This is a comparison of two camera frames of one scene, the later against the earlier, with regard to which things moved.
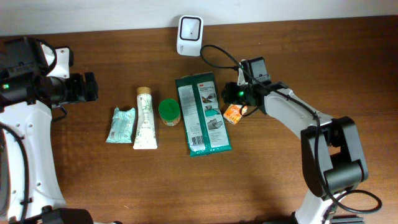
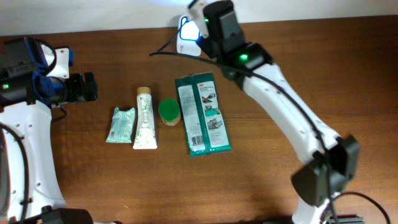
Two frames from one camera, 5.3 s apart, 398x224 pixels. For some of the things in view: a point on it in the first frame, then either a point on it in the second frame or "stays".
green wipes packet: [206, 127] stays
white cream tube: [145, 135] stays
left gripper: [84, 93] stays
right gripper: [236, 94] to [209, 38]
